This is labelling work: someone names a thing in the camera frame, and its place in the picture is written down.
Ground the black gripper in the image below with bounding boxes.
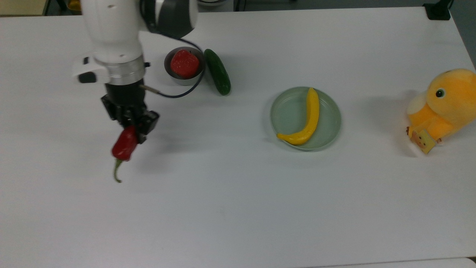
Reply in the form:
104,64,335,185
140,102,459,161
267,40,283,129
100,79,160,145

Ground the dark red chili pepper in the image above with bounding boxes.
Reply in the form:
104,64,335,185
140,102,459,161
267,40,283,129
111,125,139,184

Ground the translucent green plastic plate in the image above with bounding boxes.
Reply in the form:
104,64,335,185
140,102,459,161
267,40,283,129
270,86,342,151

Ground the small metal bowl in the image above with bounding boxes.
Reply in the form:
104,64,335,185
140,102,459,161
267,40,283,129
164,47,206,86

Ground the red toy apple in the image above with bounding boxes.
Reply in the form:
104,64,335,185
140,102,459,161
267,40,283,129
170,49,200,79

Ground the dark green cucumber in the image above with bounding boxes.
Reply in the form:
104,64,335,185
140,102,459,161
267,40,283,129
204,48,231,96

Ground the beige cabinet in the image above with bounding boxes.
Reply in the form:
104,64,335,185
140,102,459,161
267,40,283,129
0,0,50,16

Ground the yellow banana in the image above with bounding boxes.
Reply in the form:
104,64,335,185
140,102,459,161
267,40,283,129
276,87,320,146

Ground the yellow plush toy tag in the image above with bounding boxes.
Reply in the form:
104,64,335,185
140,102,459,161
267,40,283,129
407,127,437,154

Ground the orange plush duck toy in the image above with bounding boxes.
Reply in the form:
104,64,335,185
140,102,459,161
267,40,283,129
406,68,476,146

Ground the black table clamp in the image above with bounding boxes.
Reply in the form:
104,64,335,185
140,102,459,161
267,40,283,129
423,0,453,20

